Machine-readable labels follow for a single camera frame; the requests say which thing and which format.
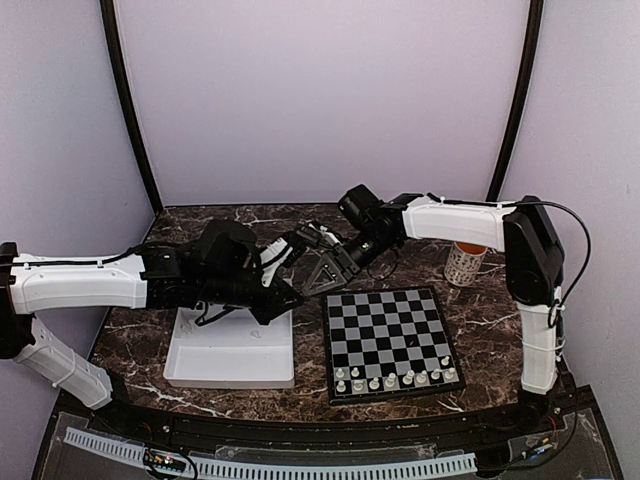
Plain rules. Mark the black frame post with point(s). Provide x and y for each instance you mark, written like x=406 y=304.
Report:
x=520 y=94
x=126 y=101

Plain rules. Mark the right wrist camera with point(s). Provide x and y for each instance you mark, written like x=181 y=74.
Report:
x=360 y=206

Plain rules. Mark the white slotted cable duct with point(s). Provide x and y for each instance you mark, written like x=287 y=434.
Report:
x=239 y=463

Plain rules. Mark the right black frame post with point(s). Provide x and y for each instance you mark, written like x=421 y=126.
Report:
x=520 y=94

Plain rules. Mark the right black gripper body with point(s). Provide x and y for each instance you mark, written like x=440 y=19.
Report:
x=373 y=248

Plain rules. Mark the white mug orange inside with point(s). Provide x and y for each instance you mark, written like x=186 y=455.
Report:
x=463 y=263

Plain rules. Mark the white chess queen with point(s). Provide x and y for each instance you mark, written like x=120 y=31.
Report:
x=391 y=382

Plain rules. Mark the black front rail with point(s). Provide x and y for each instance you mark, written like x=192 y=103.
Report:
x=441 y=419

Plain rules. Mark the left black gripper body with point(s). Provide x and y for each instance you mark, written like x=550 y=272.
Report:
x=225 y=291

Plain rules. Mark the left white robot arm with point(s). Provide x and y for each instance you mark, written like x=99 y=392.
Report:
x=149 y=276

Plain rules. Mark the white plastic compartment tray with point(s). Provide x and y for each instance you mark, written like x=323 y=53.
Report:
x=234 y=352

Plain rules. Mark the black and grey chessboard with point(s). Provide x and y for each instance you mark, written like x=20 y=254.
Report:
x=387 y=331

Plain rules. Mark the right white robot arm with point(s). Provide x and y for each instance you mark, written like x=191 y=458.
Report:
x=521 y=231

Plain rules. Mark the left black frame post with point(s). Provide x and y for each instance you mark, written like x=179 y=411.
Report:
x=126 y=101

